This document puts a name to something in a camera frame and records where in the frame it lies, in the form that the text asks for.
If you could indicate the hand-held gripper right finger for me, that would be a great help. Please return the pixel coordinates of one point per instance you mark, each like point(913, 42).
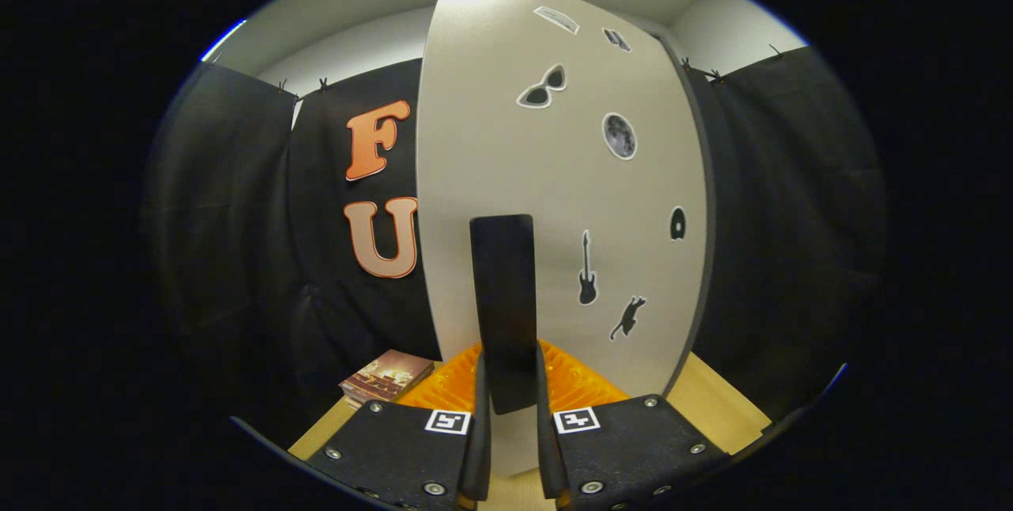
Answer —
point(548, 448)

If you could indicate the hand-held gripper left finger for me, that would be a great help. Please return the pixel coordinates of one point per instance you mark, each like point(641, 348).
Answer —
point(476, 448)

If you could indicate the white shoe cabinet door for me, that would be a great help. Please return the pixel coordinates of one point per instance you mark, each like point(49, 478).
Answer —
point(491, 139)

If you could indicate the brown cover book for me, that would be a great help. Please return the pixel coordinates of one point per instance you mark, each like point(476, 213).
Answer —
point(388, 375)

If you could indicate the black backdrop cloth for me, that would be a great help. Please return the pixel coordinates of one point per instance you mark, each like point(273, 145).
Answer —
point(791, 218)

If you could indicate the row of black cloth clips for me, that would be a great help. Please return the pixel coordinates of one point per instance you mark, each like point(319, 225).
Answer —
point(323, 85)

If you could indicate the ceiling light panel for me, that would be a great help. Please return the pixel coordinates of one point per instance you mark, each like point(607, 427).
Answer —
point(223, 39)

